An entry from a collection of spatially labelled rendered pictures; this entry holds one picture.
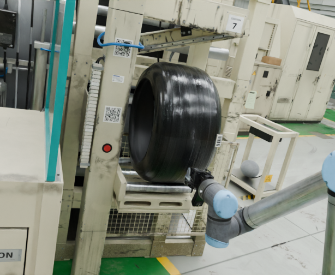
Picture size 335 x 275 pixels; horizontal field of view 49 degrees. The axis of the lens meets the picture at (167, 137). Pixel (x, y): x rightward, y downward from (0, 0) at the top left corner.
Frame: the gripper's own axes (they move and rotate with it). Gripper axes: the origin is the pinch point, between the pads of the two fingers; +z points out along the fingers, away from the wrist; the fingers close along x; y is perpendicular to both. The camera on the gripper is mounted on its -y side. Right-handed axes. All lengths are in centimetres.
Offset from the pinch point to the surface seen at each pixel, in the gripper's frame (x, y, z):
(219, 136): -10.1, 20.0, -2.8
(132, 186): 20.9, -10.1, 12.1
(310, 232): -193, -88, 117
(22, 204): 67, 11, -59
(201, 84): -1.0, 40.8, 5.7
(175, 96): 11.7, 34.4, 0.5
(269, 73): -296, 57, 389
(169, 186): 2.9, -9.5, 12.4
